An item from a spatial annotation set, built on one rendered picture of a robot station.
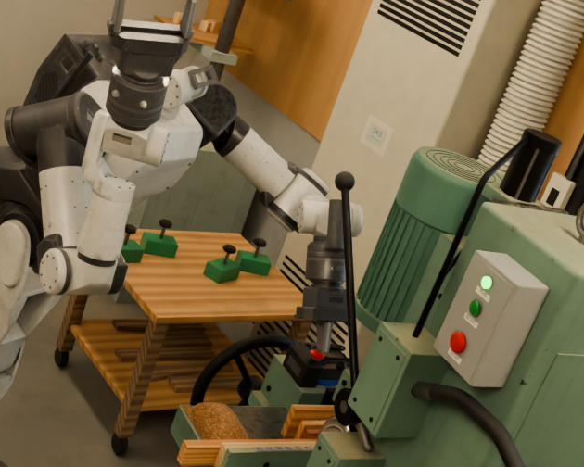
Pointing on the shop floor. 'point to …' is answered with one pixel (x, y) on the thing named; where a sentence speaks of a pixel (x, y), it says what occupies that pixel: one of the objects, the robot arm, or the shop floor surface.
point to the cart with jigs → (179, 319)
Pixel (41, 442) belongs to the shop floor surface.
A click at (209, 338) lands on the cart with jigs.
